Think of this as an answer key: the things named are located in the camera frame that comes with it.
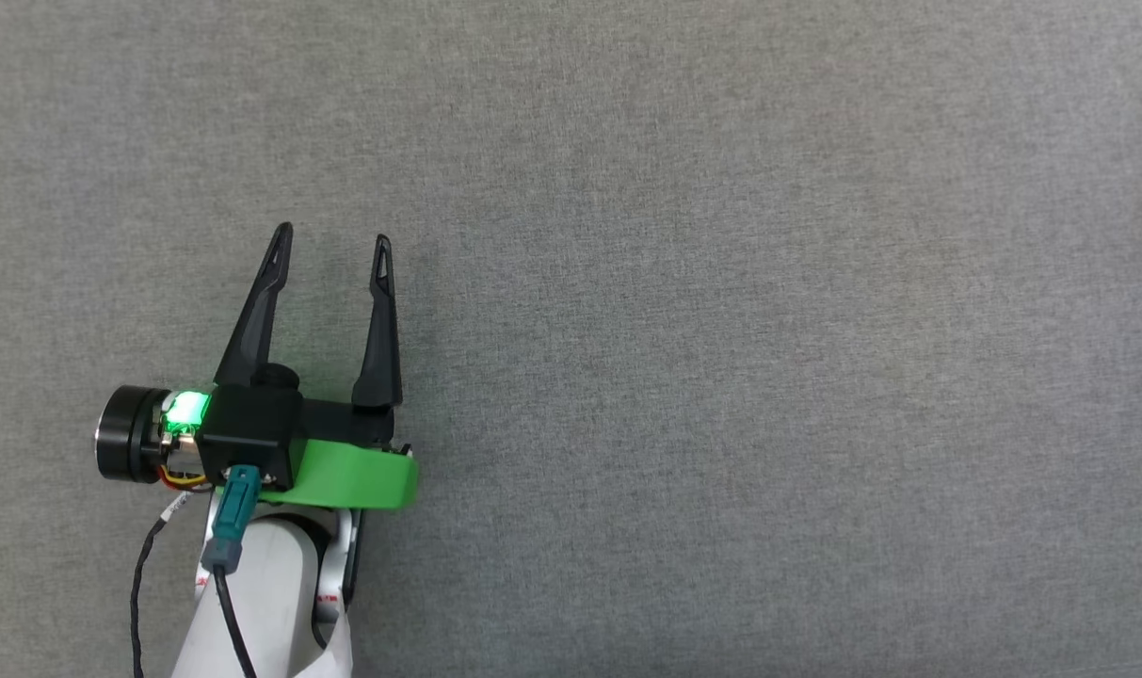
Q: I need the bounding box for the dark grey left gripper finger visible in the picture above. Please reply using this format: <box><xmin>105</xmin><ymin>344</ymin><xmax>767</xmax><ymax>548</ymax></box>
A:
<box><xmin>215</xmin><ymin>222</ymin><xmax>295</xmax><ymax>389</ymax></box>
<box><xmin>351</xmin><ymin>234</ymin><xmax>404</xmax><ymax>411</ymax></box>

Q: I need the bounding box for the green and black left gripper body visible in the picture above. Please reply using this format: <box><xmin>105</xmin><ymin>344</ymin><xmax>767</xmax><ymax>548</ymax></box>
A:
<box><xmin>95</xmin><ymin>384</ymin><xmax>419</xmax><ymax>511</ymax></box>

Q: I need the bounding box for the teal plug left camera cable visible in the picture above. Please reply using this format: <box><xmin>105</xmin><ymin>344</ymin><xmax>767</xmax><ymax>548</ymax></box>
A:
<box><xmin>201</xmin><ymin>464</ymin><xmax>261</xmax><ymax>678</ymax></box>

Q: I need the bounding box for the thin black labelled cable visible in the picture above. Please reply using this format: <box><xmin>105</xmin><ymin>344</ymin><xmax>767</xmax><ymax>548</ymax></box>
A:
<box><xmin>130</xmin><ymin>494</ymin><xmax>195</xmax><ymax>678</ymax></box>

